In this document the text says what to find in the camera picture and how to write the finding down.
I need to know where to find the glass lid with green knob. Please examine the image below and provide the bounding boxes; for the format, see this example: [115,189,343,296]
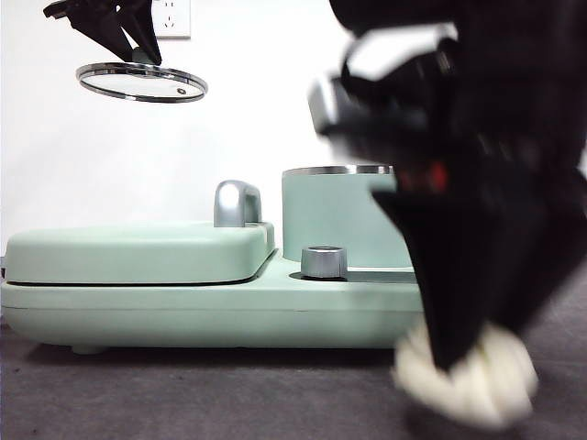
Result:
[75,45,209,105]

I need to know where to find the ribbed white bun green dots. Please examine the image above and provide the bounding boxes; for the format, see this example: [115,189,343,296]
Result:
[392,319,540,430]

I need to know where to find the silver control knob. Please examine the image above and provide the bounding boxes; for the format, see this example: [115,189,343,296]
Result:
[300,246,349,280]

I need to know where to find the green grill cover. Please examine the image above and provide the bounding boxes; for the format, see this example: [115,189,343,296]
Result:
[4,221,277,286]

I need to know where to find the white wall socket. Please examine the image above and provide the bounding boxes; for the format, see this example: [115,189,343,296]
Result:
[153,0,192,40]

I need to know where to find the green pot with handle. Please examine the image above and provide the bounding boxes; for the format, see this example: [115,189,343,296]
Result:
[281,164,416,270]

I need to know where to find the pale grey right camera box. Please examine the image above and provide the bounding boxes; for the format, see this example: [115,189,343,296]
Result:
[307,75,354,137]

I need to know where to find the silver grill cover handle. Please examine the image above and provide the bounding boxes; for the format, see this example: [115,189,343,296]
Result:
[213,180,264,229]

